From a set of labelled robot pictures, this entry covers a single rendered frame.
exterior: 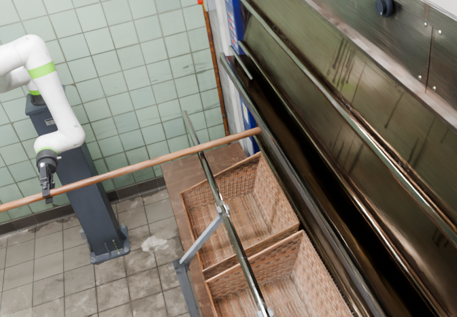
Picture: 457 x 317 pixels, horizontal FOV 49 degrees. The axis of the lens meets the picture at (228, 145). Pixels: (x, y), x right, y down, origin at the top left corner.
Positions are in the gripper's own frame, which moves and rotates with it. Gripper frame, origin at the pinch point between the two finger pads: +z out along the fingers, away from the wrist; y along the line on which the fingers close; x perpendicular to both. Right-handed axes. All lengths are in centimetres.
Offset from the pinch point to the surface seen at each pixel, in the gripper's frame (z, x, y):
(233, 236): 52, -64, 2
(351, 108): 73, -98, -54
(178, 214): -28, -49, 62
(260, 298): 79, -64, 1
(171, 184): -55, -51, 62
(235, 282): 33, -64, 53
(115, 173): 1.6, -28.7, -1.0
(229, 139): 2, -79, -1
